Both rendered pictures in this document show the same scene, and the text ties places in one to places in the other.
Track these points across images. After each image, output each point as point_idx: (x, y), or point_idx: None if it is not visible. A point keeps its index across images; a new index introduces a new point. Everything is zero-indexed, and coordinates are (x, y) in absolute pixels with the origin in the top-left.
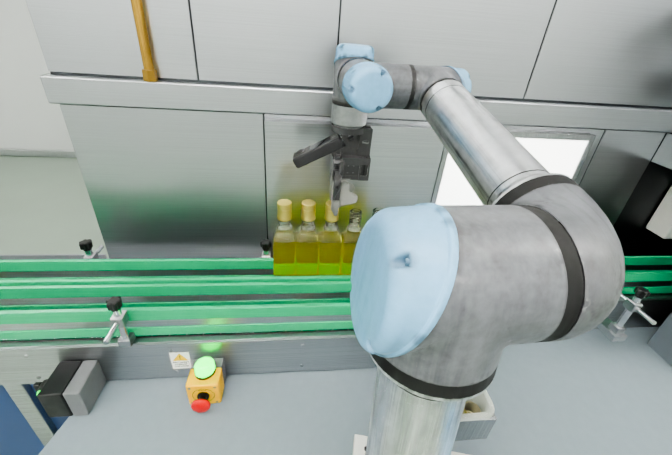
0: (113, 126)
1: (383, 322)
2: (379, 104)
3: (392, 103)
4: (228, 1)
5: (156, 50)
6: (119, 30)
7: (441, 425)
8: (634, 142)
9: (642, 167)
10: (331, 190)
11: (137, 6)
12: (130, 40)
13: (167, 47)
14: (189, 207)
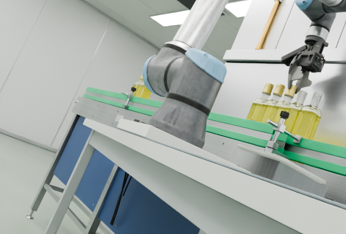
0: (235, 70)
1: None
2: (304, 0)
3: (315, 3)
4: (300, 18)
5: (266, 39)
6: (258, 34)
7: None
8: None
9: None
10: (297, 82)
11: (267, 23)
12: (260, 37)
13: (270, 38)
14: (238, 113)
